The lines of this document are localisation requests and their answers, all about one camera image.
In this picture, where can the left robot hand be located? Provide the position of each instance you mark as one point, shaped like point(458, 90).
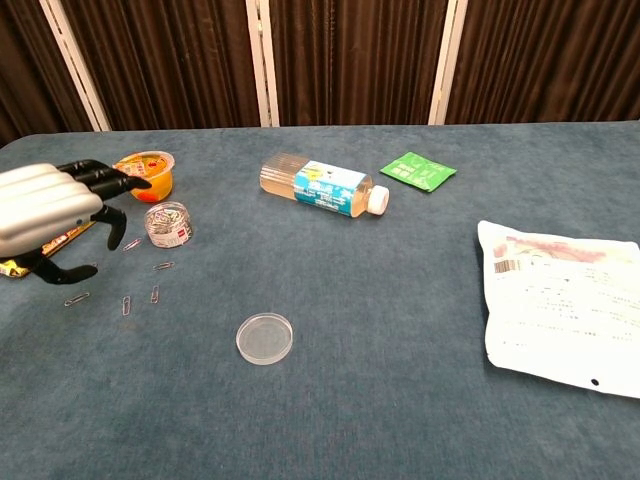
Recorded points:
point(45, 205)

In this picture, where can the yellow snack box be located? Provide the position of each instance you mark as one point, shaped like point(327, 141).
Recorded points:
point(60, 242)

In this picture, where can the orange jelly cup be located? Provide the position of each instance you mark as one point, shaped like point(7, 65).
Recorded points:
point(155, 175)

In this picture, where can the clear paperclip container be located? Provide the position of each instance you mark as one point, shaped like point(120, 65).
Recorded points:
point(170, 232)

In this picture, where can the dark brown curtain panel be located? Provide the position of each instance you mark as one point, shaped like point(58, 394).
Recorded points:
point(355, 60)
point(165, 60)
point(550, 60)
point(25, 65)

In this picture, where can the clear round lid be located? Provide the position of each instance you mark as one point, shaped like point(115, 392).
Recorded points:
point(265, 340)

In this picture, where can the clear drink bottle blue label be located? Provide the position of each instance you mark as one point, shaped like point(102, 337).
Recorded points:
point(325, 187)

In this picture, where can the blue felt table cover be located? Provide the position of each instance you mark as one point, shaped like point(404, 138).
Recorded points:
point(350, 410)

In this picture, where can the green sachet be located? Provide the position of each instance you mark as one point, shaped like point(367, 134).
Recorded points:
point(417, 171)

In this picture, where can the white plastic bag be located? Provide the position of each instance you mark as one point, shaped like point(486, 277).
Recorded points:
point(560, 310)

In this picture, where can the white frame post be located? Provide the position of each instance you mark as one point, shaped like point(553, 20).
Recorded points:
point(262, 65)
point(74, 65)
point(447, 65)

